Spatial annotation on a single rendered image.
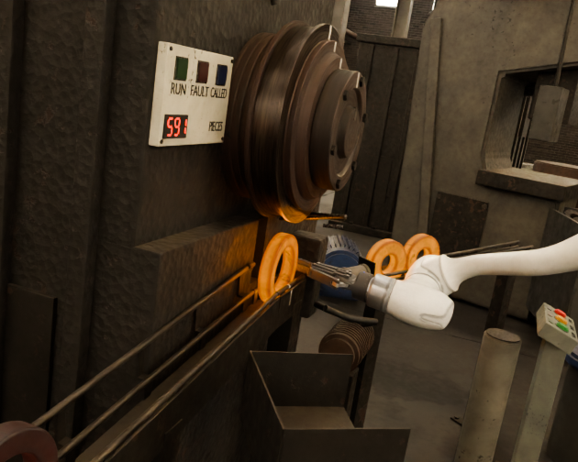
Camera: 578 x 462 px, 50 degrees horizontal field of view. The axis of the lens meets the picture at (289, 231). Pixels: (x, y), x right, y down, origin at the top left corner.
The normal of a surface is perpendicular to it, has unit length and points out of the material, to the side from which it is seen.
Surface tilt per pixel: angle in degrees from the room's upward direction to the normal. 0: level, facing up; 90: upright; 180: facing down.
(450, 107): 90
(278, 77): 64
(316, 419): 5
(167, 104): 90
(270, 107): 80
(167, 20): 90
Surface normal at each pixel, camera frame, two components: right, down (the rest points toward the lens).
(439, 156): -0.56, 0.10
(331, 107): -0.28, -0.19
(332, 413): 0.17, -0.94
